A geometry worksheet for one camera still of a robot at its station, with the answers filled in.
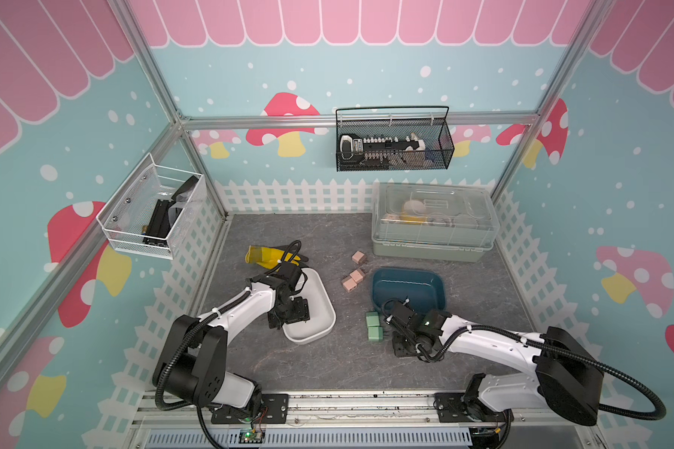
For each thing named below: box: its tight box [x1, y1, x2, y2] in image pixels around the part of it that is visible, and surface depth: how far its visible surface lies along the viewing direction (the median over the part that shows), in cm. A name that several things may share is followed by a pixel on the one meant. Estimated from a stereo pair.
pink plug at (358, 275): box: [349, 268, 366, 284], surface depth 101 cm
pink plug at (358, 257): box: [351, 250, 367, 265], surface depth 107 cm
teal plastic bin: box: [371, 266, 447, 314], surface depth 100 cm
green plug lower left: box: [366, 325, 384, 342], surface depth 87 cm
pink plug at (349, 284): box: [341, 275, 358, 293], surface depth 99 cm
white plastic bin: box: [281, 267, 337, 345], surface depth 92 cm
